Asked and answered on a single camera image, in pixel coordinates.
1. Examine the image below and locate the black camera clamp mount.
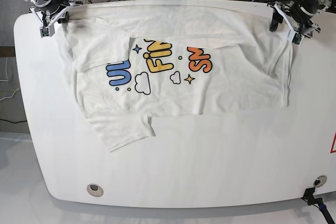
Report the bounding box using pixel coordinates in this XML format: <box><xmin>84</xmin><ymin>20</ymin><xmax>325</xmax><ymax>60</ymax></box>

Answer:
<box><xmin>301</xmin><ymin>188</ymin><xmax>335</xmax><ymax>224</ymax></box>

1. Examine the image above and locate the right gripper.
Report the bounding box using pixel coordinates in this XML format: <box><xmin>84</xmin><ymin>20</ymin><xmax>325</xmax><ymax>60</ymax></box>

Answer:
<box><xmin>30</xmin><ymin>0</ymin><xmax>83</xmax><ymax>27</ymax></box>

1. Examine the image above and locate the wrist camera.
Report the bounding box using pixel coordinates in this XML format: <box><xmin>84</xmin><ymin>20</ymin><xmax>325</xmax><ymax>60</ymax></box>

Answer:
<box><xmin>39</xmin><ymin>25</ymin><xmax>55</xmax><ymax>38</ymax></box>
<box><xmin>287</xmin><ymin>30</ymin><xmax>304</xmax><ymax>46</ymax></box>

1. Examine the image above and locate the left table cable grommet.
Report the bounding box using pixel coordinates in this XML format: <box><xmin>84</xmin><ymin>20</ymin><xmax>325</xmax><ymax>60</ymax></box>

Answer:
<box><xmin>87</xmin><ymin>184</ymin><xmax>103</xmax><ymax>197</ymax></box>

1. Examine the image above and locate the white cable on floor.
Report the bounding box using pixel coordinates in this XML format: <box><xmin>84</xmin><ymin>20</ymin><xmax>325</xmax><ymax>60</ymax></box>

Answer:
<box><xmin>0</xmin><ymin>56</ymin><xmax>22</xmax><ymax>101</ymax></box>

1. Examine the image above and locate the right table cable grommet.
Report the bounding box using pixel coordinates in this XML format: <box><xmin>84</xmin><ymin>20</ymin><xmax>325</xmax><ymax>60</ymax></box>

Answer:
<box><xmin>313</xmin><ymin>175</ymin><xmax>328</xmax><ymax>188</ymax></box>

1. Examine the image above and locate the white printed T-shirt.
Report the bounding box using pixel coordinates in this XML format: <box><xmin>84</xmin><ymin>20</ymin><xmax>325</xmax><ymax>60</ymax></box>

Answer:
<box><xmin>56</xmin><ymin>5</ymin><xmax>292</xmax><ymax>151</ymax></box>

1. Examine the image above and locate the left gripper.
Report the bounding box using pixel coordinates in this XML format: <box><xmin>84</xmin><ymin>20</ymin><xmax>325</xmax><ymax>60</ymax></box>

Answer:
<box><xmin>267</xmin><ymin>1</ymin><xmax>321</xmax><ymax>38</ymax></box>

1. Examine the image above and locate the table cable grommet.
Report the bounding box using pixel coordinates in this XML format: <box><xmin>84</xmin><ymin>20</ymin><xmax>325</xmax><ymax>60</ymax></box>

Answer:
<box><xmin>87</xmin><ymin>184</ymin><xmax>103</xmax><ymax>197</ymax></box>
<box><xmin>313</xmin><ymin>175</ymin><xmax>328</xmax><ymax>188</ymax></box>

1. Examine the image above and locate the red white warning sticker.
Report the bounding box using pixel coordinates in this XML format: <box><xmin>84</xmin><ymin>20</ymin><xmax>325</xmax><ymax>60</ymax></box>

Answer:
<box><xmin>330</xmin><ymin>133</ymin><xmax>336</xmax><ymax>154</ymax></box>

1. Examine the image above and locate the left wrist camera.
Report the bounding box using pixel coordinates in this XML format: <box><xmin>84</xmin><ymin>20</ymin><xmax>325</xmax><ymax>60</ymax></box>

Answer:
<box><xmin>287</xmin><ymin>30</ymin><xmax>304</xmax><ymax>46</ymax></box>

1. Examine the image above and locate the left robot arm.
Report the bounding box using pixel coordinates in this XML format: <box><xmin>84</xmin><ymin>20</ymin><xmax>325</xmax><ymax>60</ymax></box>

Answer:
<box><xmin>268</xmin><ymin>0</ymin><xmax>335</xmax><ymax>45</ymax></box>

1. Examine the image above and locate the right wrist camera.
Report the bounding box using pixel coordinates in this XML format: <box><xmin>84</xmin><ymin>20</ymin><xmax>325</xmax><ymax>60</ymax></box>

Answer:
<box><xmin>39</xmin><ymin>25</ymin><xmax>55</xmax><ymax>38</ymax></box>

